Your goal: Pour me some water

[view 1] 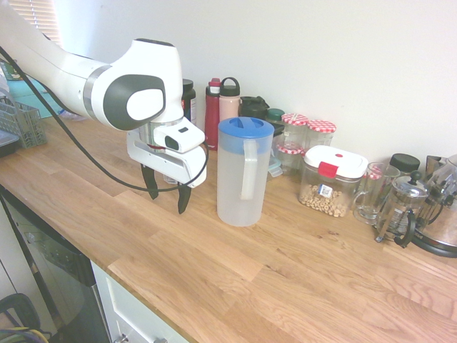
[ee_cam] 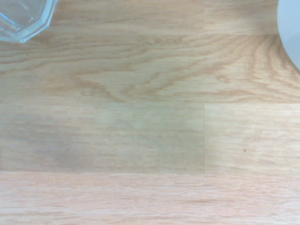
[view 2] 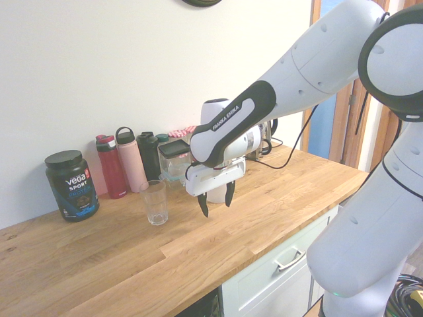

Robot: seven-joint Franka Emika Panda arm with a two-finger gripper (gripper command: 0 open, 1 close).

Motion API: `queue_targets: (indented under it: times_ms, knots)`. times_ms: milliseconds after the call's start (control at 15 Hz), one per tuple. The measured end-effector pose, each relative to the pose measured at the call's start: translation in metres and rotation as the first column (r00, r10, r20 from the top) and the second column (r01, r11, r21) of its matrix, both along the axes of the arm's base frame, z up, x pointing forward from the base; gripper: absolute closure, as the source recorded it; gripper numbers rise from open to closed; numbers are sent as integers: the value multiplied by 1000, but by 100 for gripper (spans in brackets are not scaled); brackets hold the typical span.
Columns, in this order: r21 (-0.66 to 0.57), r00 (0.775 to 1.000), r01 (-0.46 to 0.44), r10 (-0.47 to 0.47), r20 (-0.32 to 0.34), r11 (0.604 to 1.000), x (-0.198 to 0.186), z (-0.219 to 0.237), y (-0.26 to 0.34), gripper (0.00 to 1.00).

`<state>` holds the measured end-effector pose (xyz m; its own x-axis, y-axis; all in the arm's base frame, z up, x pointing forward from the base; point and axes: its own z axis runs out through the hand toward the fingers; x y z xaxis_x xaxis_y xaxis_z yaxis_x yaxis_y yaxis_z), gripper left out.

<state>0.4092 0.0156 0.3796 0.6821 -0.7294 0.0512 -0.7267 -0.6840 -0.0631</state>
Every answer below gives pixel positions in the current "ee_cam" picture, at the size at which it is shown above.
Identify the white translucent plastic pitcher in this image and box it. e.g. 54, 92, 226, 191
277, 0, 300, 70

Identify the clear faceted drinking glass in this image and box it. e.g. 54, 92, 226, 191
0, 0, 58, 44

